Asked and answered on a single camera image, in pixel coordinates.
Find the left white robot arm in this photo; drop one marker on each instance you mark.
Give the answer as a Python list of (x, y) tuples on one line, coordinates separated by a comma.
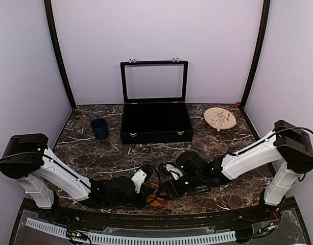
[(28, 160)]

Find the black storage box with lid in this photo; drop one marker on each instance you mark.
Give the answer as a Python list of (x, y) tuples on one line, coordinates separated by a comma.
[(155, 109)]

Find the left black frame post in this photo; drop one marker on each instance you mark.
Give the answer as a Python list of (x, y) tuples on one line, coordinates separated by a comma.
[(57, 52)]

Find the black front rail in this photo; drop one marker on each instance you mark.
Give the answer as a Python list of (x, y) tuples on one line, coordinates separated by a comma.
[(83, 219)]

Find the dark blue cup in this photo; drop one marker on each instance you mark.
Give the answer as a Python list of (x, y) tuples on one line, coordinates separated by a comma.
[(100, 128)]

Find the maroon orange purple sock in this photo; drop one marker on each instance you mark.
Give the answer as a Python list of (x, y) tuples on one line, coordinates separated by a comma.
[(159, 201)]

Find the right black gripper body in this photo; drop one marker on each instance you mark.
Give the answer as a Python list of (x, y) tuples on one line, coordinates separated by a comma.
[(195, 180)]

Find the right black frame post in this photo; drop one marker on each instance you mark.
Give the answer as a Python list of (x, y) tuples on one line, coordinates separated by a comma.
[(257, 52)]

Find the white slotted cable duct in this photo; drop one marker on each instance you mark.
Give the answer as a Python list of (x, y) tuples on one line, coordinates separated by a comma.
[(94, 237)]

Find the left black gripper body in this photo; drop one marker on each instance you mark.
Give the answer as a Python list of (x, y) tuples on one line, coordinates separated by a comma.
[(138, 203)]

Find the black frame post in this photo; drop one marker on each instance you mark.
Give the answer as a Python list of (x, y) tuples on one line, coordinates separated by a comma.
[(57, 52), (257, 52)]

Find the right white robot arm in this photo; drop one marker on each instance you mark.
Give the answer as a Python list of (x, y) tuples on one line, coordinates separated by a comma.
[(286, 143)]

